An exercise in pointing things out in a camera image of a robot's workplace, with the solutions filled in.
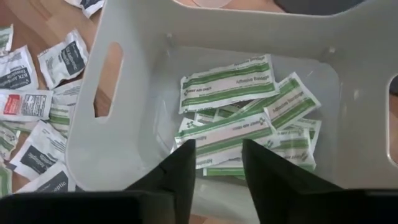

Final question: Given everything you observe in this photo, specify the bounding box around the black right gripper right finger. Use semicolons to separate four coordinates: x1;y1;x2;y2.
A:
241;139;343;224

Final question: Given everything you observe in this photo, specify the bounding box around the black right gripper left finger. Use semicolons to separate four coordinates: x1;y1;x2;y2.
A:
124;139;197;224

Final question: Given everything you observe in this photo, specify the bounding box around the grey plastic bin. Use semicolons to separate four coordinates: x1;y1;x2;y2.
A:
64;0;398;224

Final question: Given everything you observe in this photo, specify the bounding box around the white red-label ointment packet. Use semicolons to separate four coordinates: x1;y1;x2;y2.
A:
0;89;54;123

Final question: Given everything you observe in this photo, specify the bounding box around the black plastic bin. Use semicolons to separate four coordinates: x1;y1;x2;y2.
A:
273;0;366;16

